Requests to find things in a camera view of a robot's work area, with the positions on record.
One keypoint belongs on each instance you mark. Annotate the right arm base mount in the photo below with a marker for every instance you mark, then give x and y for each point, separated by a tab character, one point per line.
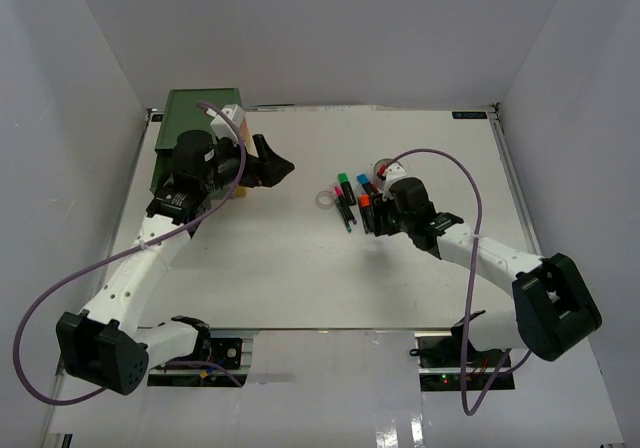
439	369

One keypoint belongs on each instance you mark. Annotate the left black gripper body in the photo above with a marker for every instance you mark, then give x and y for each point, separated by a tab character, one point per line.
225	169

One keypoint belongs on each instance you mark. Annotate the green highlighter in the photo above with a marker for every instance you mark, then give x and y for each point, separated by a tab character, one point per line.
346	188

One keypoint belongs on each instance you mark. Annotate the large white tape roll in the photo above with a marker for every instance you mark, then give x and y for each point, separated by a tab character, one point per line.
389	170

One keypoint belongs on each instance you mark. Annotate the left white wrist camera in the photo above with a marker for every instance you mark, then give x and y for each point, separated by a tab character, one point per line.
229	126

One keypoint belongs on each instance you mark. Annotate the orange cardboard box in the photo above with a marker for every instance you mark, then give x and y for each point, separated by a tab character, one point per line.
246	135

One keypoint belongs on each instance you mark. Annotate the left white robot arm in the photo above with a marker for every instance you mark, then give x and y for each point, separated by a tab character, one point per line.
105	344

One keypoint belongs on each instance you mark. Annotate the blue highlighter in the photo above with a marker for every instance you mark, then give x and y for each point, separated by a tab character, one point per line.
367	185

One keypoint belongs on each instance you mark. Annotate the green pen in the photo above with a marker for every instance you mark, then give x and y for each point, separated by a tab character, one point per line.
344	217

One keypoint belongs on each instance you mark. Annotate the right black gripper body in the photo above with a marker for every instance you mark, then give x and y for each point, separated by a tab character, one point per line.
387	219

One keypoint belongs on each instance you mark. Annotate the yellow cardboard box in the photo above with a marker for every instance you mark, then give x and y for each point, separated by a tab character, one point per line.
240	192

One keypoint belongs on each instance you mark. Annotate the green drawer box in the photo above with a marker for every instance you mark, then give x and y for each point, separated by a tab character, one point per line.
182	114

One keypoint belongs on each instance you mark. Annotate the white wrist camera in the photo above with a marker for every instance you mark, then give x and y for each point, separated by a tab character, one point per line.
229	126
387	185

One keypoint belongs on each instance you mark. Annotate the small clear tape roll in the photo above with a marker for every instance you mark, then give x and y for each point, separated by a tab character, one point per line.
325	200

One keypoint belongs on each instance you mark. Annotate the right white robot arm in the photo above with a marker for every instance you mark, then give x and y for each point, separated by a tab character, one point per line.
553	308

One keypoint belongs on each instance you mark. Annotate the purple pen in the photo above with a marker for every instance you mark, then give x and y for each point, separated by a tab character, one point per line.
349	214

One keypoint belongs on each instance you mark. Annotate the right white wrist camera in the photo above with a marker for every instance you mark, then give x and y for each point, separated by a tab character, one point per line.
387	185

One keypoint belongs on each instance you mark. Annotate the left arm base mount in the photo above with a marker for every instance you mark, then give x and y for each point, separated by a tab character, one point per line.
226	365

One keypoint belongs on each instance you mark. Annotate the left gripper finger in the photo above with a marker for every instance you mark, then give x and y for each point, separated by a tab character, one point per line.
264	157
272	170

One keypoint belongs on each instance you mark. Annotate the orange highlighter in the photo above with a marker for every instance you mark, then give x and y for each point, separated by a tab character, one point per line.
366	212

